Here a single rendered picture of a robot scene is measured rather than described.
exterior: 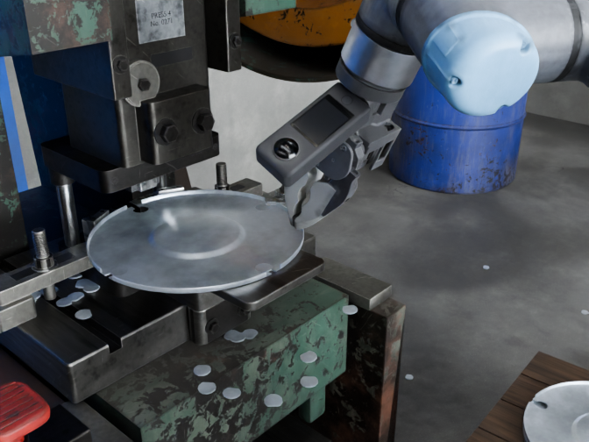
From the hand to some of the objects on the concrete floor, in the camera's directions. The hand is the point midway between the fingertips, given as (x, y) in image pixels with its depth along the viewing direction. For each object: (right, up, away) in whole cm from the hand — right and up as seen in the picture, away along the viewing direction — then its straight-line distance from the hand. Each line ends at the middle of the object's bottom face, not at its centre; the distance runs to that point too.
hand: (294, 220), depth 79 cm
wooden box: (+54, -70, +54) cm, 103 cm away
